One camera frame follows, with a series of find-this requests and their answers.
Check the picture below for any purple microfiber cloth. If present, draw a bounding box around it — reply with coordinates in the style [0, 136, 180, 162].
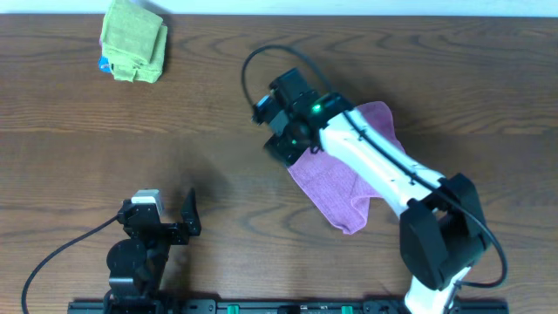
[286, 100, 405, 236]

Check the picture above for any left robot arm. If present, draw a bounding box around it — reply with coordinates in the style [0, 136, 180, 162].
[104, 189, 201, 313]

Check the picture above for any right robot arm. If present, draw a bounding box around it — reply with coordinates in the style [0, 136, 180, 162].
[253, 68, 490, 313]

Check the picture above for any green folded cloth lower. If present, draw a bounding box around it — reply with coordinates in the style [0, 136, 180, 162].
[109, 24, 168, 84]

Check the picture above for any green folded cloth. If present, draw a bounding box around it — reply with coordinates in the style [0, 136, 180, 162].
[100, 0, 163, 65]
[109, 24, 168, 84]

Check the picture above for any blue folded cloth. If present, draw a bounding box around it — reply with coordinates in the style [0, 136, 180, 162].
[98, 56, 112, 73]

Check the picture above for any green folded cloth top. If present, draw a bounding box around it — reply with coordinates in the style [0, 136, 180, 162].
[100, 0, 163, 65]

